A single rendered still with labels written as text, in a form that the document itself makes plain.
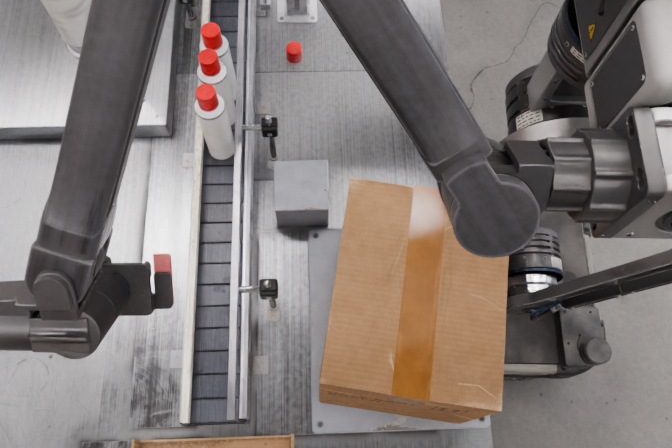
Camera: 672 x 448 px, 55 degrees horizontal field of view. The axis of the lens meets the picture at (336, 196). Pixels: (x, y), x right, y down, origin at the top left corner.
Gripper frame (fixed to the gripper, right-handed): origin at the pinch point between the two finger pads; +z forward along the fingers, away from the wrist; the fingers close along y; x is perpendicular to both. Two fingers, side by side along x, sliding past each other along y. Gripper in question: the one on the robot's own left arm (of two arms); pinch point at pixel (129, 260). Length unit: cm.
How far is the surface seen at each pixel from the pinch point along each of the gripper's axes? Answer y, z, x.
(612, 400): -110, 88, 81
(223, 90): -7.5, 35.7, -17.5
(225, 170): -6.5, 39.7, -2.0
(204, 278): -4.1, 26.4, 14.2
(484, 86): -82, 156, -3
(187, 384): -3.3, 12.1, 26.3
